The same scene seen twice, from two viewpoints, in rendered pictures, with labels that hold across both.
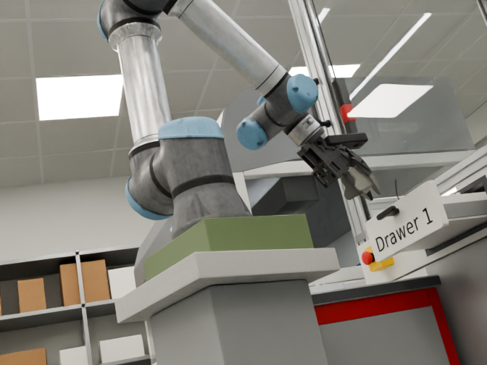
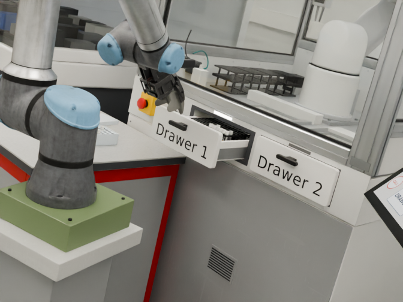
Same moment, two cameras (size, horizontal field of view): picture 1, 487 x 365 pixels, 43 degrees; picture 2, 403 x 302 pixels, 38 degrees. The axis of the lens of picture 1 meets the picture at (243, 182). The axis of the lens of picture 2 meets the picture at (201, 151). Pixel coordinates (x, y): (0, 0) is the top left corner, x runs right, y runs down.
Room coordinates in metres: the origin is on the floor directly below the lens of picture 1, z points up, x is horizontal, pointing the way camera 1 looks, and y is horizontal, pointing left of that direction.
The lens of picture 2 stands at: (-0.15, 0.30, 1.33)
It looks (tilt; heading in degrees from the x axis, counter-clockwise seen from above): 16 degrees down; 336
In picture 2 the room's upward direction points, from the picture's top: 13 degrees clockwise
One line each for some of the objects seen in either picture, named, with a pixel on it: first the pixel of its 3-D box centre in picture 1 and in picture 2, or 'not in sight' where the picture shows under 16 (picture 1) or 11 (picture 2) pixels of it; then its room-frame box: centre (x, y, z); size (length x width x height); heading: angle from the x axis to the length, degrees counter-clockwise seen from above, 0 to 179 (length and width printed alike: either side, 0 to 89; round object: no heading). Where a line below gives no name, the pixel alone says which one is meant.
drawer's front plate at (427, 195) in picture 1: (403, 224); (184, 135); (1.48, -0.35, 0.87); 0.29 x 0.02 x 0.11; 24
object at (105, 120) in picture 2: not in sight; (98, 120); (1.92, -0.19, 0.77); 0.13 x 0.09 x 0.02; 126
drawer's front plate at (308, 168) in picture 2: not in sight; (291, 169); (1.25, -0.61, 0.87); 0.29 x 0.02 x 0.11; 24
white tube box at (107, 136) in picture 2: (317, 295); (95, 135); (1.68, -0.13, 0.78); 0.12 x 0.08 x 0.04; 112
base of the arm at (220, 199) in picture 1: (209, 213); (63, 173); (1.06, 0.07, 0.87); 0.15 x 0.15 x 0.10
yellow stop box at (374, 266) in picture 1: (377, 256); (149, 103); (1.83, -0.34, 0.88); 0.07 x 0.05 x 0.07; 24
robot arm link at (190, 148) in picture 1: (193, 156); (68, 121); (1.06, 0.08, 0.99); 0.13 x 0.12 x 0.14; 37
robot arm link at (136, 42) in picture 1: (146, 93); (39, 10); (1.16, 0.16, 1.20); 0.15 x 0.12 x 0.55; 37
